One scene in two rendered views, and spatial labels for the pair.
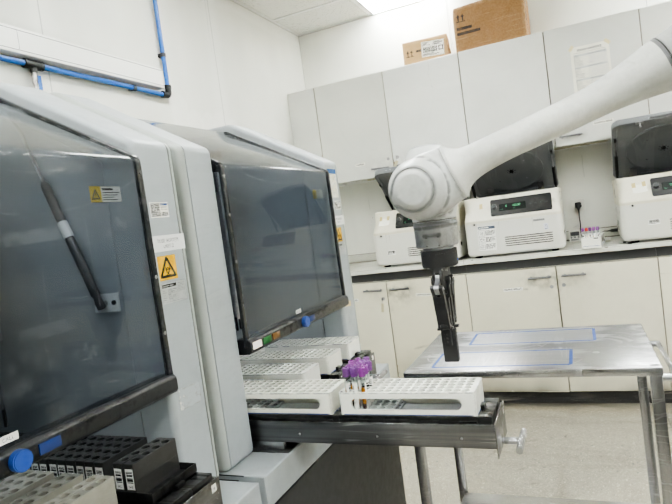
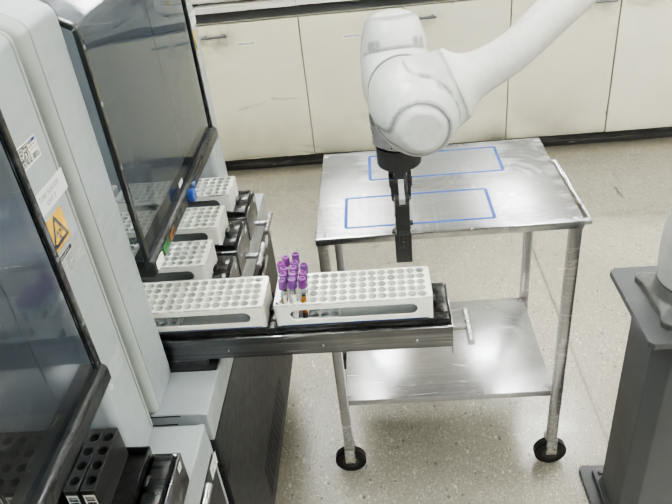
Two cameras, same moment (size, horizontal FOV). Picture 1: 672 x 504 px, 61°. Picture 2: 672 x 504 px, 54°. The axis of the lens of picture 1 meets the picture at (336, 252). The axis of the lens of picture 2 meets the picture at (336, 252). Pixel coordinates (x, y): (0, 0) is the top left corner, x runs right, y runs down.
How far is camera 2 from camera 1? 0.50 m
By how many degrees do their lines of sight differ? 35
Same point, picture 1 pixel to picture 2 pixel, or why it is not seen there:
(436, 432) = (390, 337)
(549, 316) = not seen: hidden behind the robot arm
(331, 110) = not seen: outside the picture
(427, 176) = (444, 116)
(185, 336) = (94, 303)
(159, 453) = (110, 456)
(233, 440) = (156, 378)
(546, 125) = (567, 18)
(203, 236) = (79, 154)
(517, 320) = (357, 72)
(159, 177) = (15, 99)
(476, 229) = not seen: outside the picture
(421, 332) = (244, 90)
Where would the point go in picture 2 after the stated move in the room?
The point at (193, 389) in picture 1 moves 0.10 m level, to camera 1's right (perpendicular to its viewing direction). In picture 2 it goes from (115, 357) to (178, 337)
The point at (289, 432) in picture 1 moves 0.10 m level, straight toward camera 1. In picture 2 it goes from (215, 349) to (234, 380)
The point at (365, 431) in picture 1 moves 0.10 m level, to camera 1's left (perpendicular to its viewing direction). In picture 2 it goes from (309, 342) to (259, 359)
